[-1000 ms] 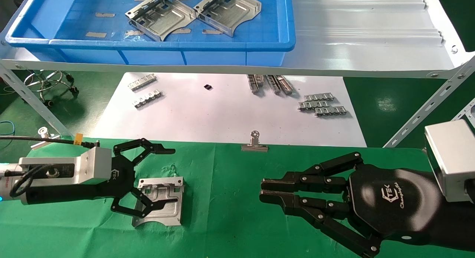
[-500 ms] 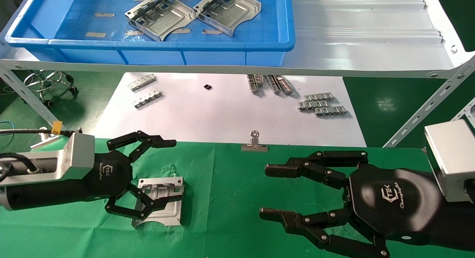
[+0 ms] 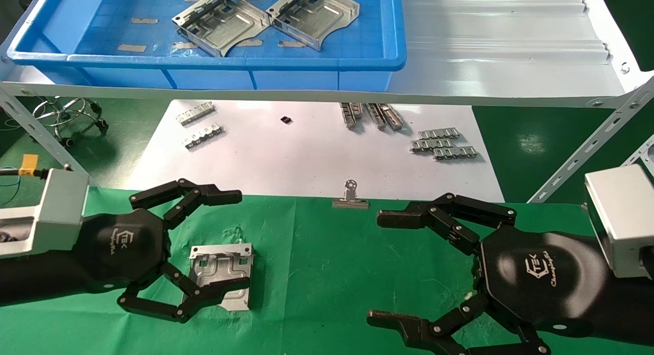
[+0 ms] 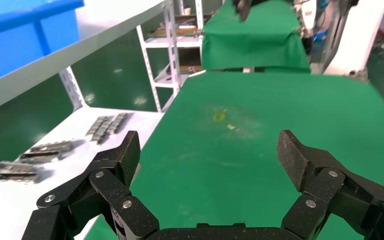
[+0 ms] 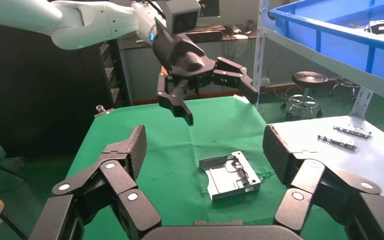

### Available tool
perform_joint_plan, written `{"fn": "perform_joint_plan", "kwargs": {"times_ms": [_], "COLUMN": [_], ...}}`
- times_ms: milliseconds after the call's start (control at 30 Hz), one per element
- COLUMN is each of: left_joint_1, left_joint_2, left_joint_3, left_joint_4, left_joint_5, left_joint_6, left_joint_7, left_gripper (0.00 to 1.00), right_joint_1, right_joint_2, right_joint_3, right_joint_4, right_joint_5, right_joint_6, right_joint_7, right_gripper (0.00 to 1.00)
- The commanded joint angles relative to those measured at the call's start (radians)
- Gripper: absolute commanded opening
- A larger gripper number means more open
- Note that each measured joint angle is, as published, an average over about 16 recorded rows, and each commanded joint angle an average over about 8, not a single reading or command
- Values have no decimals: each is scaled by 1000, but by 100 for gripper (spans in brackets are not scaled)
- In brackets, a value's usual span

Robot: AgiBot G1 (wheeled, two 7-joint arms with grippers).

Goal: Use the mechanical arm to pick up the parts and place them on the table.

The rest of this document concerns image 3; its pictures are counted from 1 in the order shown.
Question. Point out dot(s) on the curved metal bracket part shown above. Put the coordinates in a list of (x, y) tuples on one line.
[(317, 15), (225, 25), (219, 268)]

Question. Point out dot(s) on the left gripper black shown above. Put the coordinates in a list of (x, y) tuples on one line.
[(122, 247)]

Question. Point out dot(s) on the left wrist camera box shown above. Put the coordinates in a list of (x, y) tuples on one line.
[(51, 212)]

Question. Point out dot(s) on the blue plastic bin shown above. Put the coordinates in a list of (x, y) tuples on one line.
[(332, 58)]

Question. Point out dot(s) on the white metal shelf rack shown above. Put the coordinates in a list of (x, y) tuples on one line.
[(485, 48)]

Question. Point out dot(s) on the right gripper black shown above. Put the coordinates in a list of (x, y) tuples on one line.
[(536, 278)]

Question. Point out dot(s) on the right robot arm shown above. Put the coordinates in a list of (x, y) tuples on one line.
[(628, 309)]

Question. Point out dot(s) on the chrome stool base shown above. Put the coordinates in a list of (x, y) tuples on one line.
[(101, 123)]

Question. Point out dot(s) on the silver binder clip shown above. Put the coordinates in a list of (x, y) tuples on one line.
[(350, 203)]

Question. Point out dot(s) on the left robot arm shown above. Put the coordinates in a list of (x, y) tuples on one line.
[(36, 278)]

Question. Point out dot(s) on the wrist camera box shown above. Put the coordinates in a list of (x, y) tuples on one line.
[(51, 212), (623, 217)]

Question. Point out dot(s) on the green table cloth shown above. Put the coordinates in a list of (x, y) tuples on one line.
[(317, 273)]

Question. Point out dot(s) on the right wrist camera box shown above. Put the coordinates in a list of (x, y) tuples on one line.
[(623, 217)]

